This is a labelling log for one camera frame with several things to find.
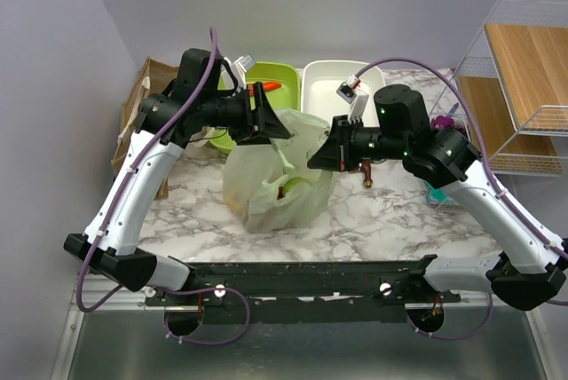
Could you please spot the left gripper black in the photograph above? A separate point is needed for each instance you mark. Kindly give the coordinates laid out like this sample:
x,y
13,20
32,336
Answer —
x,y
268,124

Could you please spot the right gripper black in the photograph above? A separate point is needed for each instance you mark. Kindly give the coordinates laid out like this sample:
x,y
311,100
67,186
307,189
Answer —
x,y
335,154

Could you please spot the green avocado print plastic bag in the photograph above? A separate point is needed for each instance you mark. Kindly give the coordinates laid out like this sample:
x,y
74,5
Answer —
x,y
255,173

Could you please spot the red cherry tomato bunch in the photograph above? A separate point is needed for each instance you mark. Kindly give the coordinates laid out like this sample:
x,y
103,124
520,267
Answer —
x,y
281,193

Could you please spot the yellow toy bell pepper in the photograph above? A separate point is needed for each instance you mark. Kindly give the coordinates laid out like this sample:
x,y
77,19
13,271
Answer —
x,y
235,204

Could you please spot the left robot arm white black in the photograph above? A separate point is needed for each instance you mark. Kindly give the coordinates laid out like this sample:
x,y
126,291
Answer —
x,y
208,91

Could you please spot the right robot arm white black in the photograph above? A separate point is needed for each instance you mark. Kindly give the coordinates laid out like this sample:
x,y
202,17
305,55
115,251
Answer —
x,y
530,269

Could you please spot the brown jute tote bag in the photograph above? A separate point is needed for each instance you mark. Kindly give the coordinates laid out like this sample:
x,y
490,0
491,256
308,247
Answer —
x,y
152,78

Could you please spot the green plastic tray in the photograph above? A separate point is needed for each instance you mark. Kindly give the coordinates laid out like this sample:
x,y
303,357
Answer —
x,y
281,82

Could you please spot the brown toy faucet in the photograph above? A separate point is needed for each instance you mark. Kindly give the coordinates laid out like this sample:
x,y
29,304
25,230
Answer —
x,y
365,167

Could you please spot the orange toy carrot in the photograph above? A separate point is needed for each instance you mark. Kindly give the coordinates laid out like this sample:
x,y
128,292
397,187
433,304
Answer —
x,y
267,86

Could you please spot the white plastic tray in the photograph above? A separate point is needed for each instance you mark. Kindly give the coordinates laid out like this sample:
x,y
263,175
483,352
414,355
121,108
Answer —
x,y
321,79

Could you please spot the teal snack packet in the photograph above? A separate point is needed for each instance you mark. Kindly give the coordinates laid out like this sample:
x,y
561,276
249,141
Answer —
x,y
440,200

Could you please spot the purple snack packet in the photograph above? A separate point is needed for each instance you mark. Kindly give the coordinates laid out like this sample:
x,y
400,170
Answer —
x,y
441,122

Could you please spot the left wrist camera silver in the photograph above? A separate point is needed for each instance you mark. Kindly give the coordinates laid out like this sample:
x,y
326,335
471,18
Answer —
x,y
234,71

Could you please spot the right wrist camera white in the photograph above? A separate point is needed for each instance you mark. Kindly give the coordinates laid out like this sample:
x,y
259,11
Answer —
x,y
349,90

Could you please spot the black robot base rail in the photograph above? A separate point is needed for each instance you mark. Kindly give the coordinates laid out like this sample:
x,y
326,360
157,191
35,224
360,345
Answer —
x,y
304,292

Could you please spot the white wire shelf rack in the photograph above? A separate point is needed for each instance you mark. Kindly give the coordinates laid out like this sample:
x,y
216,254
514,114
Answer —
x,y
514,79

